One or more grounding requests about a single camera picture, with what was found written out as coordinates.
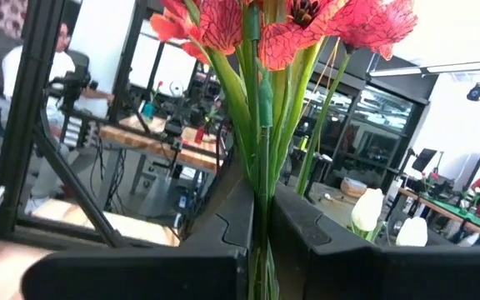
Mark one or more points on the black metal table frame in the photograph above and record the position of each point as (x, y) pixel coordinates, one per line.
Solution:
(25, 125)

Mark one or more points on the black computer monitor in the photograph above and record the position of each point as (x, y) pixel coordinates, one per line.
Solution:
(424, 159)

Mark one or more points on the grey metal workbench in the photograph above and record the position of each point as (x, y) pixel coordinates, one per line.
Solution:
(452, 210)

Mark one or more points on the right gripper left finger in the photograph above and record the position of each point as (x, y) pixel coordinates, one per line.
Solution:
(161, 271)

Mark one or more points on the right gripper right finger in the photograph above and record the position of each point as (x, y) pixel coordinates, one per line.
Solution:
(390, 275)

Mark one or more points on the black ceiling spotlight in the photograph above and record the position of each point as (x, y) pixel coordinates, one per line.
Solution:
(476, 91)

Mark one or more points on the black shelving unit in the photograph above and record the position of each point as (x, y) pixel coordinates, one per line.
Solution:
(369, 125)

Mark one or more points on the wooden top robot table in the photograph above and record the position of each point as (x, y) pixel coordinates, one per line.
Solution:
(156, 143)

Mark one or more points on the orange artificial flower bunch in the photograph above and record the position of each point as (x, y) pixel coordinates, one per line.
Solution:
(261, 104)

